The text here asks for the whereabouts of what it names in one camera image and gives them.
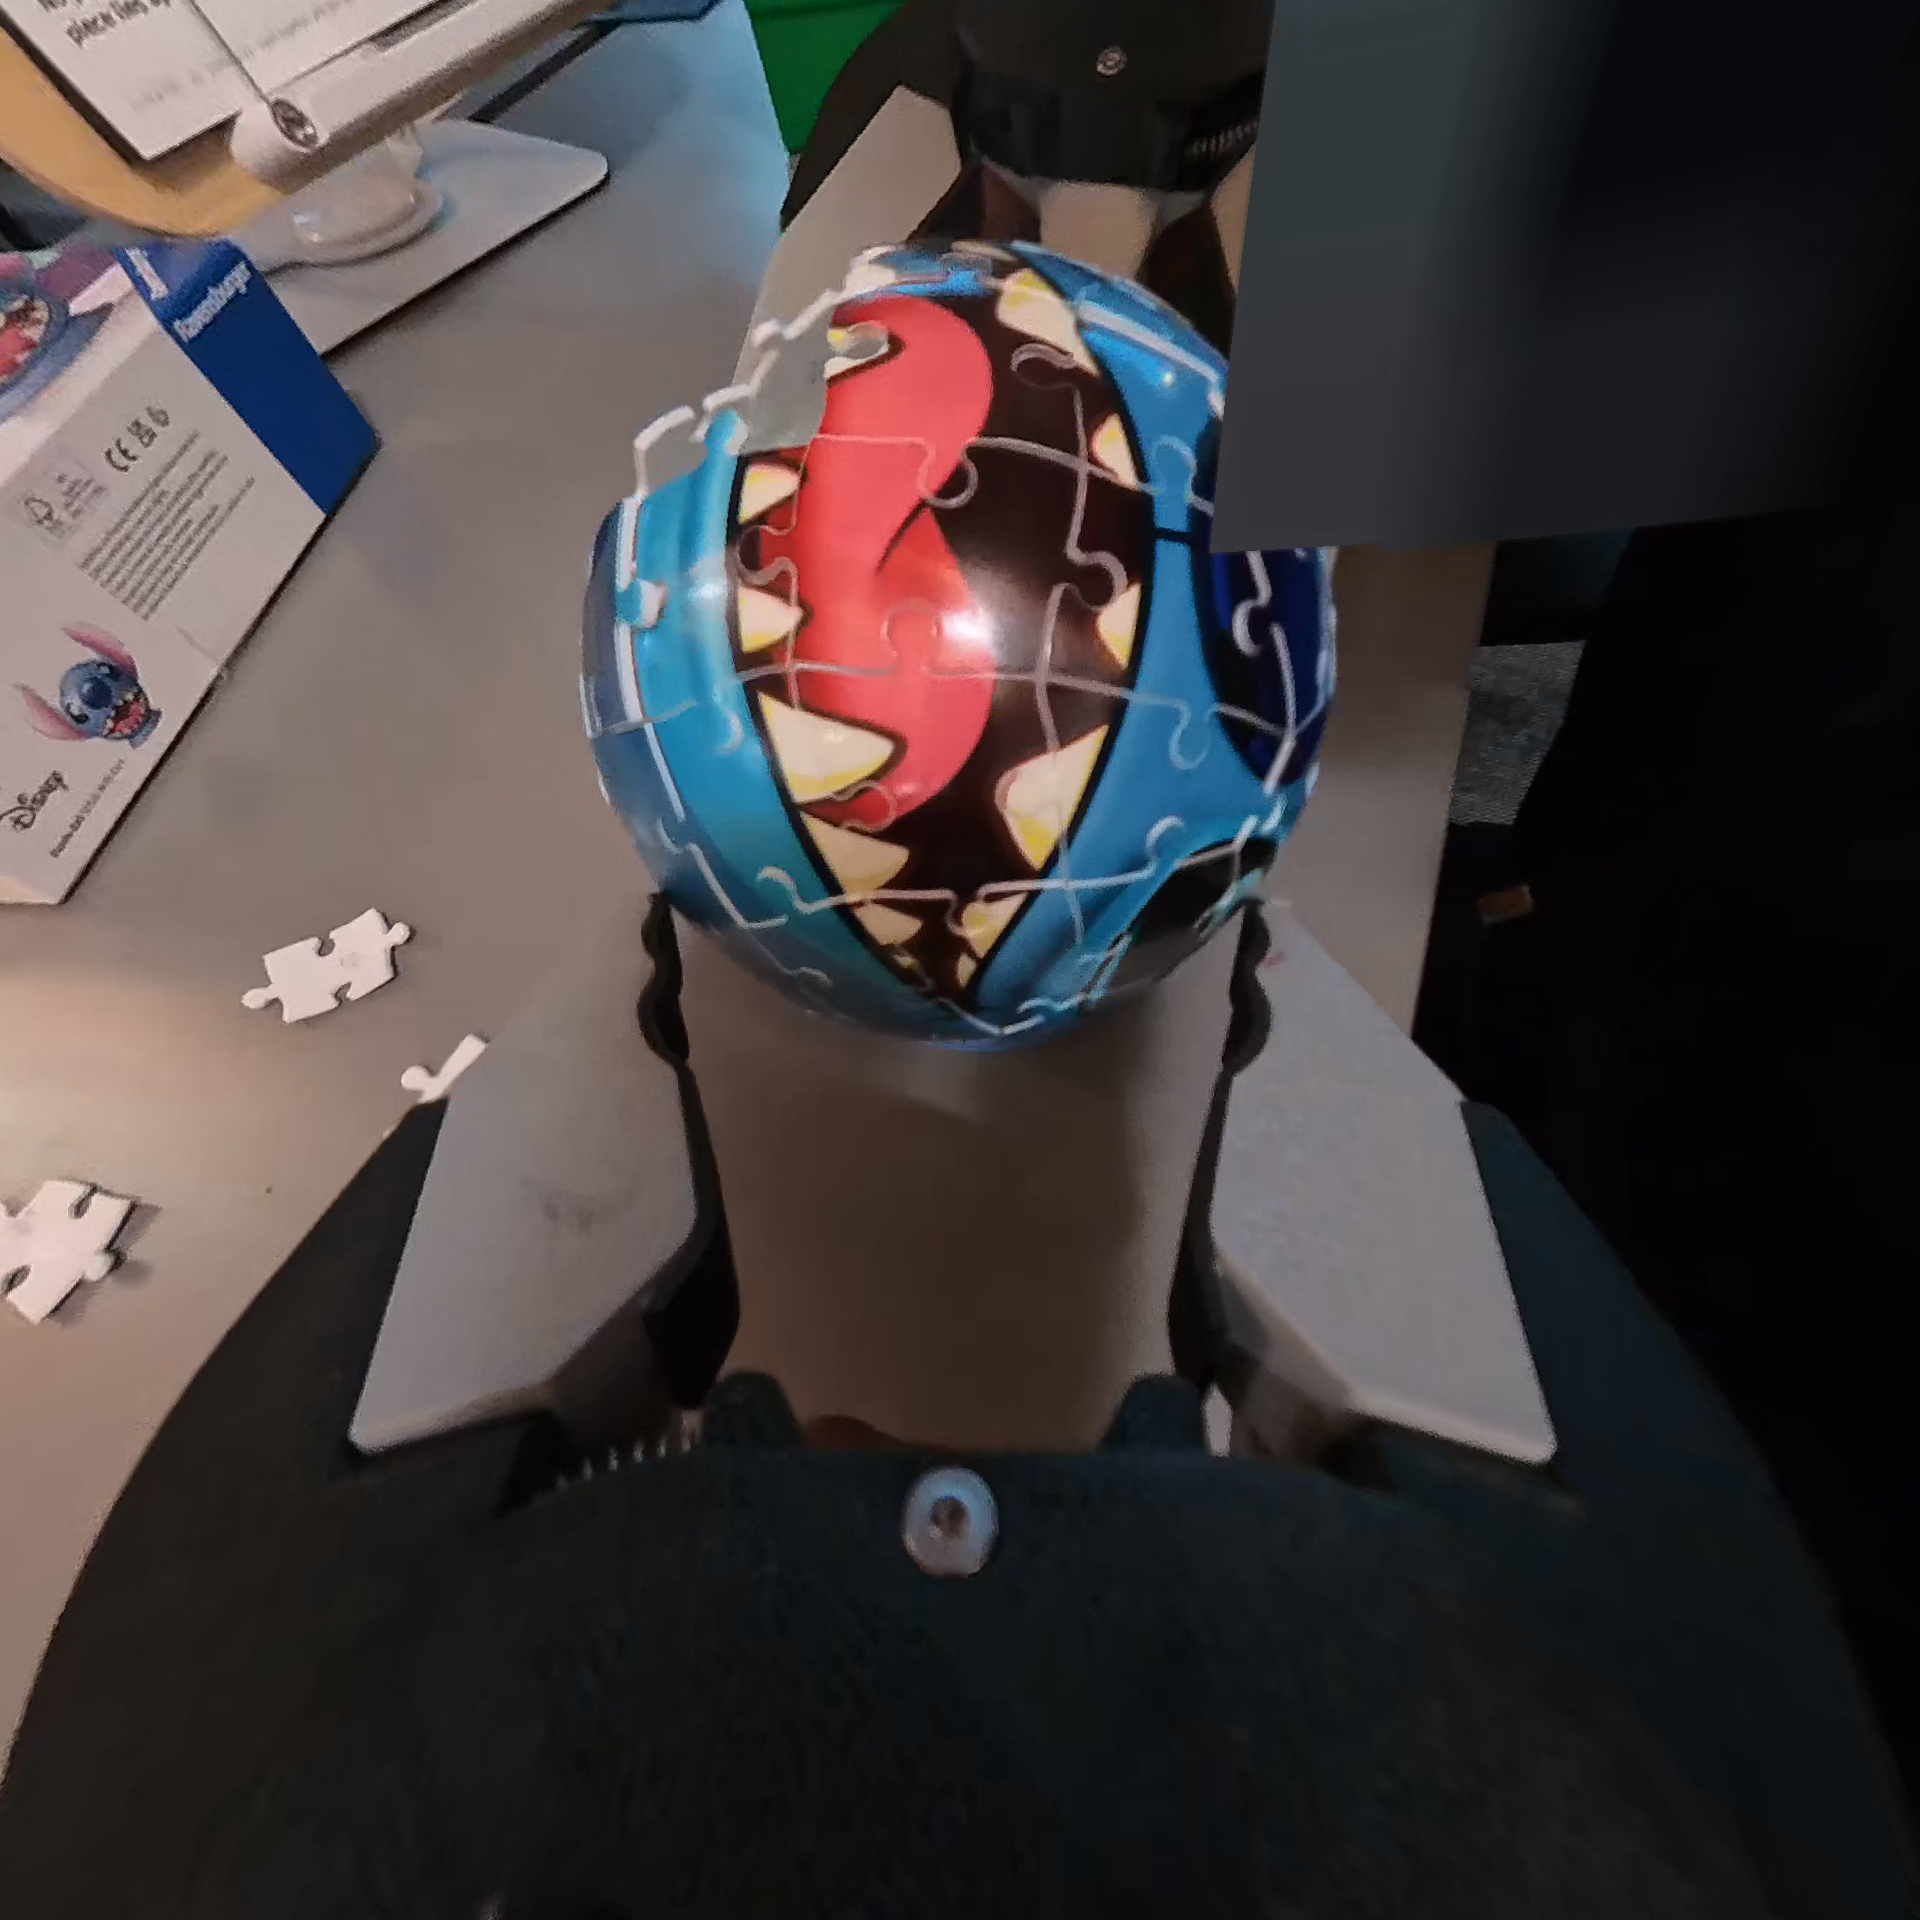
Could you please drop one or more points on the blue puzzle ball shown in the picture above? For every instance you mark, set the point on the blue puzzle ball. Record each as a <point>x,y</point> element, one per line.
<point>931,600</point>

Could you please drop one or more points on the round wooden board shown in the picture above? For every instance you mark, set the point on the round wooden board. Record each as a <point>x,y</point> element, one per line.
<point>90,188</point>

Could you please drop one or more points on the white instruction sheet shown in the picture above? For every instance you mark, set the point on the white instruction sheet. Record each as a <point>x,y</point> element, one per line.
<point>136,60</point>

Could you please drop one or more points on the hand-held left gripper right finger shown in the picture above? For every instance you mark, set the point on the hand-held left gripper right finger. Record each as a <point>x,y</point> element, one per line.
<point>1350,1200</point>

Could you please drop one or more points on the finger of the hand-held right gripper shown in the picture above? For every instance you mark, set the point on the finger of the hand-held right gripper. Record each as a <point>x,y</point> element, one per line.
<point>862,172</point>
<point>1193,255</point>

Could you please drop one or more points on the green panel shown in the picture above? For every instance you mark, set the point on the green panel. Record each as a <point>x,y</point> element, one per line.
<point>819,60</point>

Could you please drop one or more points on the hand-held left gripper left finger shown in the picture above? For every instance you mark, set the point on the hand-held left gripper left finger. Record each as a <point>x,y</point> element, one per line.
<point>541,1200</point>

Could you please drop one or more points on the white puzzle piece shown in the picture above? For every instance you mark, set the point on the white puzzle piece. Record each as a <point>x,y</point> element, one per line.
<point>61,1244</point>
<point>446,1068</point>
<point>323,960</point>

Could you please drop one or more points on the colourful puzzle box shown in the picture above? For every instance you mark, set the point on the colourful puzzle box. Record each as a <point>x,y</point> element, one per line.
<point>150,570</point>

